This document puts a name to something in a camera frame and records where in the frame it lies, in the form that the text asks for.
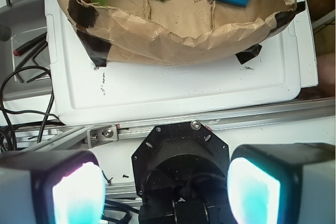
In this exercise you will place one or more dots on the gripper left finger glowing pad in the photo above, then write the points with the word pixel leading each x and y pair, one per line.
pixel 51 187

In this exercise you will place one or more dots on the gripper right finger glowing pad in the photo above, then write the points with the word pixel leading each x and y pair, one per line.
pixel 282 183

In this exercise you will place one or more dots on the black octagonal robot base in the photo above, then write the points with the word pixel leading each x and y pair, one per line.
pixel 180 173

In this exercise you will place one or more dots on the brown paper bag tray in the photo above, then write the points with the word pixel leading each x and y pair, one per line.
pixel 176 32

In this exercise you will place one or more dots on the aluminium extrusion rail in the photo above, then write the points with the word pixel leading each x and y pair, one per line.
pixel 287 122

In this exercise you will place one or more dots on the metal corner bracket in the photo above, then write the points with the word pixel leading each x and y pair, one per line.
pixel 101 134

